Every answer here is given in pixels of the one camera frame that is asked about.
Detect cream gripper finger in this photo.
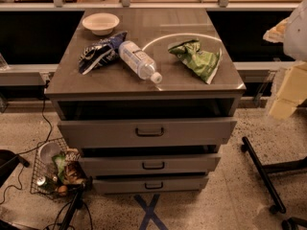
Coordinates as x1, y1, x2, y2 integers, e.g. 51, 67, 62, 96
269, 61, 307, 120
263, 18, 288, 43

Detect green jalapeno chip bag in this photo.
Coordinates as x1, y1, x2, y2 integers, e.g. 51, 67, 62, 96
168, 39, 223, 84

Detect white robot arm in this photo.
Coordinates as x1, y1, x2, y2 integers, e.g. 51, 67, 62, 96
263, 0, 307, 120

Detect blue chip bag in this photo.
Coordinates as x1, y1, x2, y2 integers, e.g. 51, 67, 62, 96
79, 31, 128, 75

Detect white paper bowl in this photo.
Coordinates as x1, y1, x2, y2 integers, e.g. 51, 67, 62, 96
83, 12, 120, 35

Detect snack bag in basket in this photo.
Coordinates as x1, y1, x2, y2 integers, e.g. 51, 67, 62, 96
52, 149, 86, 185

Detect black wheeled stand base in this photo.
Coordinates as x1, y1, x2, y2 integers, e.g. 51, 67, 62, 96
240, 135, 307, 230

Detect clear plastic water bottle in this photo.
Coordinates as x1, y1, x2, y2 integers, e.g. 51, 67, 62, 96
119, 41, 162, 83

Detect grey drawer cabinet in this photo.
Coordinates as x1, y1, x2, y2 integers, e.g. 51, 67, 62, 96
46, 9, 246, 184

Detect middle grey drawer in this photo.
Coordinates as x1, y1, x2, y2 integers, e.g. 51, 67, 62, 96
79, 153, 221, 176

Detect grey drawer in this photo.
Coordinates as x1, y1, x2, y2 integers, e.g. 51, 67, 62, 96
93, 175, 209, 195
59, 117, 236, 149
79, 153, 221, 176

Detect blue tape cross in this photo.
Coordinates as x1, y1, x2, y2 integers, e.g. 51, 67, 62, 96
134, 194, 169, 230

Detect bottom grey drawer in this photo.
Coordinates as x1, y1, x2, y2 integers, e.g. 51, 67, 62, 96
93, 175, 209, 195

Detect top grey drawer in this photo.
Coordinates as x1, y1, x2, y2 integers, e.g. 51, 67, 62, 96
59, 117, 236, 149

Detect black tripod leg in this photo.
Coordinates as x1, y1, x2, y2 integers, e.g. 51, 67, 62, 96
59, 188, 84, 230

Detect black wire basket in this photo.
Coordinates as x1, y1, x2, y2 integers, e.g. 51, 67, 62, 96
30, 138, 88, 199

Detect black floor cable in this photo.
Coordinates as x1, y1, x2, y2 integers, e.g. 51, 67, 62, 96
0, 80, 54, 206

